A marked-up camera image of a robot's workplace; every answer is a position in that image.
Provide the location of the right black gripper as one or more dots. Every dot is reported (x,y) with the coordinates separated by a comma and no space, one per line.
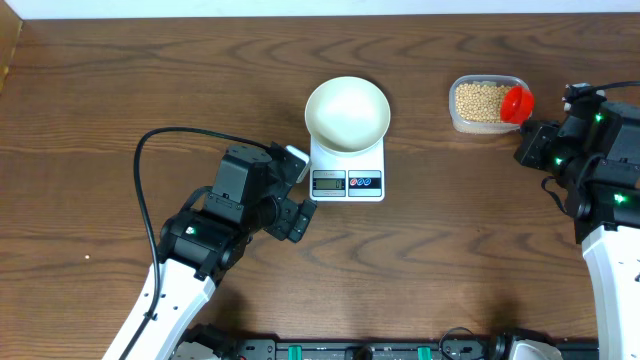
(536,134)

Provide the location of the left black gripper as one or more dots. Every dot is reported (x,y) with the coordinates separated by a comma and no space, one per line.
(288,217)

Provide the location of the red plastic measuring scoop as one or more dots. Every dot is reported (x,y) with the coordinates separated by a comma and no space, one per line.
(517,105)

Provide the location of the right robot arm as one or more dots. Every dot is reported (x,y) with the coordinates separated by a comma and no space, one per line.
(594,156)

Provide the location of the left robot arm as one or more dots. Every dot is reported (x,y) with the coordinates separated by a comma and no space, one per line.
(208,235)

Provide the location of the white digital kitchen scale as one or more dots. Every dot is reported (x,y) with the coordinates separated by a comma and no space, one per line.
(346,177)

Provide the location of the cream ceramic bowl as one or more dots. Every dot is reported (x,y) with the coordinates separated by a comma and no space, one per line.
(347,115)

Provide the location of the soybeans in container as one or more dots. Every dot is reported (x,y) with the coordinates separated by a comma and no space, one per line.
(479,102)

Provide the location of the clear plastic container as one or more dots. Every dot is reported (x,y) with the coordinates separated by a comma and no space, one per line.
(465,126)

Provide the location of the wooden side panel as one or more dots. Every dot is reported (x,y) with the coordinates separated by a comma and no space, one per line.
(10,29)

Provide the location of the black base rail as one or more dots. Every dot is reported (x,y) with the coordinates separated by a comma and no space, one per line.
(208,342)

